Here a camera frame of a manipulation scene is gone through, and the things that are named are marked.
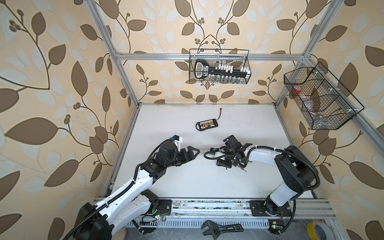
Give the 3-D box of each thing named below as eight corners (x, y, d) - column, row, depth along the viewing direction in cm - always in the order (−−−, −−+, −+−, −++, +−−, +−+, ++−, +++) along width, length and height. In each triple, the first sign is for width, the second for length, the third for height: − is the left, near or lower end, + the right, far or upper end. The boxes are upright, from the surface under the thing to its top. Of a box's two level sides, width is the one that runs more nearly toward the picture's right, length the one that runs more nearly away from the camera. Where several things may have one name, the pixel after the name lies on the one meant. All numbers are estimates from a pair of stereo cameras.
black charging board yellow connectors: (197, 131, 107) (197, 129, 105) (194, 124, 111) (194, 122, 110) (218, 126, 110) (218, 124, 108) (215, 119, 114) (215, 117, 112)
